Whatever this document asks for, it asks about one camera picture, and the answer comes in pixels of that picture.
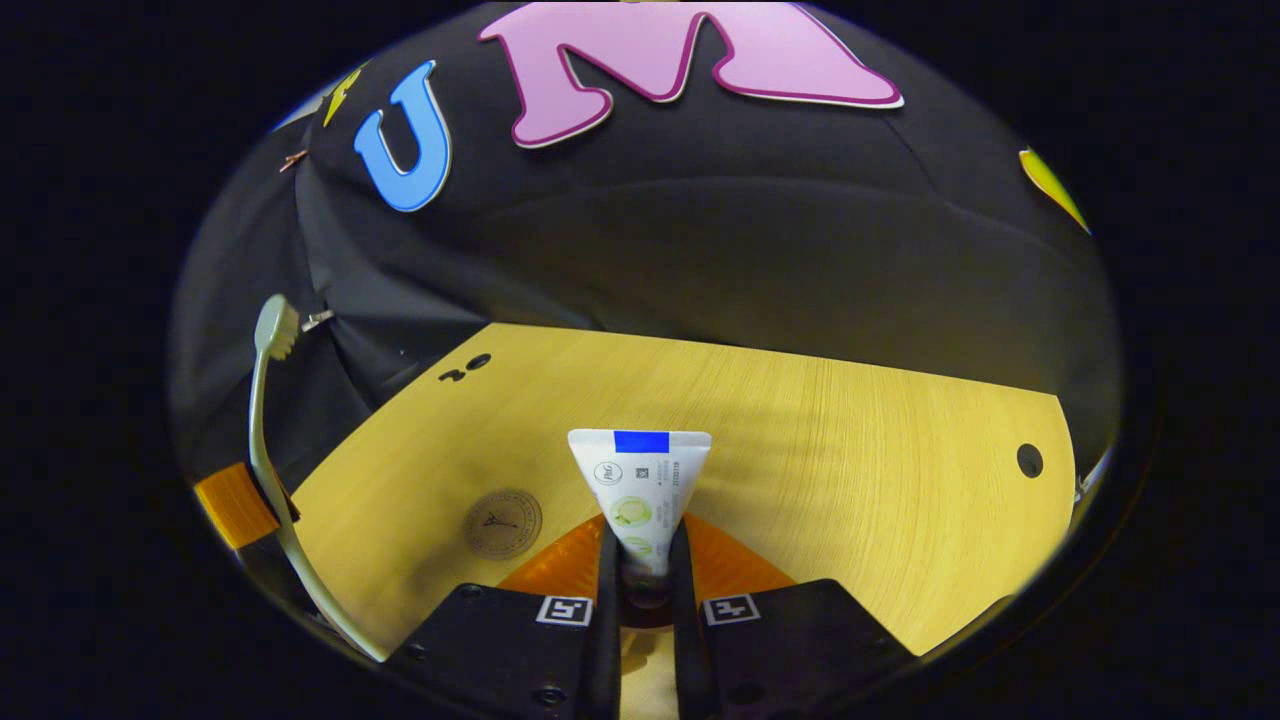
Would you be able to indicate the white toothpaste tube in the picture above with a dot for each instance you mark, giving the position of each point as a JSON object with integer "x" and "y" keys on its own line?
{"x": 640, "y": 490}

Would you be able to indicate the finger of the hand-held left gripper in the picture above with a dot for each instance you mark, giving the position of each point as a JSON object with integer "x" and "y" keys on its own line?
{"x": 235, "y": 505}

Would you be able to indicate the pale green toothbrush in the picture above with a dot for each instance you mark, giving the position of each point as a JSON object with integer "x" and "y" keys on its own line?
{"x": 262, "y": 440}

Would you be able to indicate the black backdrop cloth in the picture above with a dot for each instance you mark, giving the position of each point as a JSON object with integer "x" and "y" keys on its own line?
{"x": 700, "y": 230}

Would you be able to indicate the wooden desktop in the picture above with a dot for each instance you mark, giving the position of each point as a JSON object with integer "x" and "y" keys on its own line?
{"x": 850, "y": 480}

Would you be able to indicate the round brown coaster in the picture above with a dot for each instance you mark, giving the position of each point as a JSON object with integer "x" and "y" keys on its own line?
{"x": 503, "y": 523}

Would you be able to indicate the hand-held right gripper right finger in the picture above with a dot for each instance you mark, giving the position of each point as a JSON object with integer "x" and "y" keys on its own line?
{"x": 780, "y": 650}

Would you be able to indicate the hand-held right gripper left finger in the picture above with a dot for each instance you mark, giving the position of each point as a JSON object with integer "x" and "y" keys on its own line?
{"x": 520, "y": 650}

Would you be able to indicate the white clip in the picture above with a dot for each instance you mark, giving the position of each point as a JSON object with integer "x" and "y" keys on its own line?
{"x": 318, "y": 320}

